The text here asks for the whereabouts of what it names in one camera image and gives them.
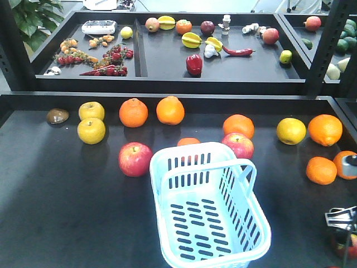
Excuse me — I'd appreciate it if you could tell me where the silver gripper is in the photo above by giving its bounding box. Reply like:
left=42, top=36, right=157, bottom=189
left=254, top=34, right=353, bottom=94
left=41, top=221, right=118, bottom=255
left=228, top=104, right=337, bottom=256
left=325, top=206, right=356, bottom=231

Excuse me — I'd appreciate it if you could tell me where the red apple front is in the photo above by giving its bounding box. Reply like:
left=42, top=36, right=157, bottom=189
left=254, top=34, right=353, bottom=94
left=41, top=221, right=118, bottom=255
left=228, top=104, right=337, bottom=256
left=332, top=233, right=356, bottom=260

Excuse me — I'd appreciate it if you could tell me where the light blue plastic basket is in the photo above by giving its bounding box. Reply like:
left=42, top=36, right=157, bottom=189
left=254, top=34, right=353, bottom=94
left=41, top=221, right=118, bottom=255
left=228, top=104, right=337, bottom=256
left=149, top=142, right=271, bottom=267

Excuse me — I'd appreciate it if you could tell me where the small orange left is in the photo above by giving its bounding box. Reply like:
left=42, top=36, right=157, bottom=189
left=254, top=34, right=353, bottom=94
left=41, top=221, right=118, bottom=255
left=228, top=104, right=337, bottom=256
left=306, top=156, right=337, bottom=185

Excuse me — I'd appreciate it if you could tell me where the small orange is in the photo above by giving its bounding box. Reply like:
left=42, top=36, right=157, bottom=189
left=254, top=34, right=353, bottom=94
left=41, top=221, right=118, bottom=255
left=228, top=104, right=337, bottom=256
left=306, top=156, right=337, bottom=185
left=333, top=150, right=356, bottom=180

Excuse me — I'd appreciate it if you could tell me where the small orange right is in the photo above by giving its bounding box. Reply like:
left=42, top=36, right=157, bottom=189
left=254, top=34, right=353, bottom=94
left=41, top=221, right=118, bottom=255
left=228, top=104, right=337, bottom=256
left=333, top=150, right=356, bottom=180

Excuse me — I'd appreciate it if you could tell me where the bright orange knobbed orange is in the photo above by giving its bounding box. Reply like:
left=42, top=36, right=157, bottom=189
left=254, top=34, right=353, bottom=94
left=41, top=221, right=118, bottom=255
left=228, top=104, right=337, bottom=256
left=308, top=114, right=343, bottom=147

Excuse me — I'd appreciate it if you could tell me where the yellow round citrus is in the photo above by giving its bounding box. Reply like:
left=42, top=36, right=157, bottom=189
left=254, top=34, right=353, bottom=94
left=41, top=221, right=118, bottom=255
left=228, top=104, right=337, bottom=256
left=276, top=117, right=307, bottom=145

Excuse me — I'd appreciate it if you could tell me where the red apple middle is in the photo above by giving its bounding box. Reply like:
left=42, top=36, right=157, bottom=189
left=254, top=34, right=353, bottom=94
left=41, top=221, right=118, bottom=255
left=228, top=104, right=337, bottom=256
left=221, top=132, right=254, bottom=159

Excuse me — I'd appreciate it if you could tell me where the large orange grapefruit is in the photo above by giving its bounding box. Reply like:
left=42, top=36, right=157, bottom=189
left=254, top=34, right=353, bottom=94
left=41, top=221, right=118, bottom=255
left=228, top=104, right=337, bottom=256
left=223, top=114, right=255, bottom=139

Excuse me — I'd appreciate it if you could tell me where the small green lime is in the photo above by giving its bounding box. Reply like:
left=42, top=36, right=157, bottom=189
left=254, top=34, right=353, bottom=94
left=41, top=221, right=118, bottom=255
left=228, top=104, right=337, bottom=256
left=279, top=50, right=292, bottom=65

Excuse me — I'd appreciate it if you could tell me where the small orange mandarin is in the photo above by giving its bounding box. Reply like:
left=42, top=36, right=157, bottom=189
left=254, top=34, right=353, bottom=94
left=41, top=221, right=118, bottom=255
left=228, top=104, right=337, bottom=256
left=177, top=137, right=201, bottom=146

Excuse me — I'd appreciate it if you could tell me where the red chili pepper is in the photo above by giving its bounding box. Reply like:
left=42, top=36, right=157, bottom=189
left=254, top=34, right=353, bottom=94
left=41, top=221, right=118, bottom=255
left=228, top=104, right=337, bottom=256
left=222, top=46, right=255, bottom=57

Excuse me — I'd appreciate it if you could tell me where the red peach apple rear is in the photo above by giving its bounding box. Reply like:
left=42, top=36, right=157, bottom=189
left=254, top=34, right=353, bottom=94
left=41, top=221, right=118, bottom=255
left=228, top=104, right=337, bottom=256
left=262, top=28, right=279, bottom=45

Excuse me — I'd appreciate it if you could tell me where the orange with knob right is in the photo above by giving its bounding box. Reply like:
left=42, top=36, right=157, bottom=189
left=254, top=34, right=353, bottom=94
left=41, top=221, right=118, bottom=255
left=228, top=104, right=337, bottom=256
left=156, top=95, right=185, bottom=126

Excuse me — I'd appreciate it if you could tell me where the orange with knob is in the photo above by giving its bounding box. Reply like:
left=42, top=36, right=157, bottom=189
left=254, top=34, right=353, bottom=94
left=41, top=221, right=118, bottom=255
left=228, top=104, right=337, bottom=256
left=156, top=95, right=185, bottom=126
left=119, top=98, right=148, bottom=128

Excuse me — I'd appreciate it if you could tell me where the yellow starfruit small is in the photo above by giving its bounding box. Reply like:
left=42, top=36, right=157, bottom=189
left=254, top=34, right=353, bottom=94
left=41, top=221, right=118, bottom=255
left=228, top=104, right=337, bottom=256
left=205, top=36, right=223, bottom=52

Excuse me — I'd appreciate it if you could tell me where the white garlic bulb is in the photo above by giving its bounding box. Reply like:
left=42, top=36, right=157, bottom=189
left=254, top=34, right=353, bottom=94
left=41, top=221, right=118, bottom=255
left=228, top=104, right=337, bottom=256
left=204, top=44, right=219, bottom=59

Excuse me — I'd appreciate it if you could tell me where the dark red bell pepper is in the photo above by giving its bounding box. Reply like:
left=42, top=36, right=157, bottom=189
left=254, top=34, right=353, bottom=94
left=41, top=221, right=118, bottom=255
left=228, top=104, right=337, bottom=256
left=186, top=54, right=203, bottom=76

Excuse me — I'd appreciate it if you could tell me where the red apple far left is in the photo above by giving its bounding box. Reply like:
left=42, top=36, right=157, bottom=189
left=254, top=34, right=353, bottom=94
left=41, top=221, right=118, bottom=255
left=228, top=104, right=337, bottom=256
left=118, top=142, right=153, bottom=178

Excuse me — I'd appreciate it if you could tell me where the dark red plum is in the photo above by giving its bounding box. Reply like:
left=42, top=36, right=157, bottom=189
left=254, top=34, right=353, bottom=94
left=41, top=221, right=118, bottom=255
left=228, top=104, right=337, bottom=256
left=200, top=21, right=215, bottom=37

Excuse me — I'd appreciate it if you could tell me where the orange with knob left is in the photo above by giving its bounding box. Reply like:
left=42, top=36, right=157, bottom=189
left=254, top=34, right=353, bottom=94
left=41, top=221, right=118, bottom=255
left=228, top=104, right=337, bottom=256
left=119, top=98, right=148, bottom=128

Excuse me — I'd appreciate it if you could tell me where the orange persimmon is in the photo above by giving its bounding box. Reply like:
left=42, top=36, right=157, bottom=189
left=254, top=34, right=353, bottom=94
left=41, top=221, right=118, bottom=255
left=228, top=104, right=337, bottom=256
left=176, top=19, right=192, bottom=35

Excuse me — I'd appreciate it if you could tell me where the yellow starfruit rear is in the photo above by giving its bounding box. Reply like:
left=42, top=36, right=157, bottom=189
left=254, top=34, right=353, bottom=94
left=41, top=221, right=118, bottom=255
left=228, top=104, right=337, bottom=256
left=158, top=15, right=176, bottom=30

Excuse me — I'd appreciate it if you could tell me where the yellow pear-apple front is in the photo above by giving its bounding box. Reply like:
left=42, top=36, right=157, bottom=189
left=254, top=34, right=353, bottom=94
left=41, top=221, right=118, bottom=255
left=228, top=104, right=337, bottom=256
left=77, top=117, right=106, bottom=145

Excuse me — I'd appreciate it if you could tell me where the yellow pear-apple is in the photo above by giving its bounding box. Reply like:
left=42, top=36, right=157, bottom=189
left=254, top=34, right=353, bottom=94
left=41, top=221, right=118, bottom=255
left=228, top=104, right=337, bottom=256
left=77, top=117, right=106, bottom=145
left=78, top=101, right=105, bottom=121

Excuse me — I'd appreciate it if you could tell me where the pink pomegranate rear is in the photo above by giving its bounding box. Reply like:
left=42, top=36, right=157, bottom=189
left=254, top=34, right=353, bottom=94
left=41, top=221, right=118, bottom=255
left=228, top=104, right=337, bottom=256
left=145, top=17, right=160, bottom=32

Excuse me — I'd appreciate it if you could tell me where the yellow pear-apple rear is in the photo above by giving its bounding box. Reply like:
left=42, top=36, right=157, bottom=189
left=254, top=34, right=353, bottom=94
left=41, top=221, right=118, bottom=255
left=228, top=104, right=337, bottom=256
left=78, top=101, right=105, bottom=121

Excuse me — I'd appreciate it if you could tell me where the red cherry tomato bunch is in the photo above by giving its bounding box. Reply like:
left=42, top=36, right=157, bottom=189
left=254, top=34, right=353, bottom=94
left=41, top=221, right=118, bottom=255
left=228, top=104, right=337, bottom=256
left=102, top=44, right=134, bottom=65

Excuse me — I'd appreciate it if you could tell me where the black wooden produce stand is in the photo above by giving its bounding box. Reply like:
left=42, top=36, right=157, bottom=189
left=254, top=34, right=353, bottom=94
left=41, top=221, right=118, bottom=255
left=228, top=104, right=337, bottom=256
left=1, top=12, right=356, bottom=267

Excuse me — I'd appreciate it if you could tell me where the small yellow lemon rear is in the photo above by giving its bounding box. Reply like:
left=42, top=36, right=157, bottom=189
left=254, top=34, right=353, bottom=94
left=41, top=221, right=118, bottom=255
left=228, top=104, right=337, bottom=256
left=120, top=26, right=133, bottom=40

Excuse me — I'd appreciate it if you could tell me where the brown mushroom cap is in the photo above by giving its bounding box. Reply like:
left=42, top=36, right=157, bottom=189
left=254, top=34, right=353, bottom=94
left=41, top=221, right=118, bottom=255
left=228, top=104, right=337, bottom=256
left=46, top=108, right=69, bottom=125

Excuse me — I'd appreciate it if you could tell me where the white electronic scale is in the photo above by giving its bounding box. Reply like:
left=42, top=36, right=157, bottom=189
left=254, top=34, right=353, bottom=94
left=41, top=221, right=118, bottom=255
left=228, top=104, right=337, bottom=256
left=81, top=20, right=117, bottom=35

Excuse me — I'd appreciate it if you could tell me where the green potted plant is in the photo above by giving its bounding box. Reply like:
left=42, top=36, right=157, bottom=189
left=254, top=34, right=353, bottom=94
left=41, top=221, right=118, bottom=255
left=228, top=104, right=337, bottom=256
left=8, top=0, right=64, bottom=51

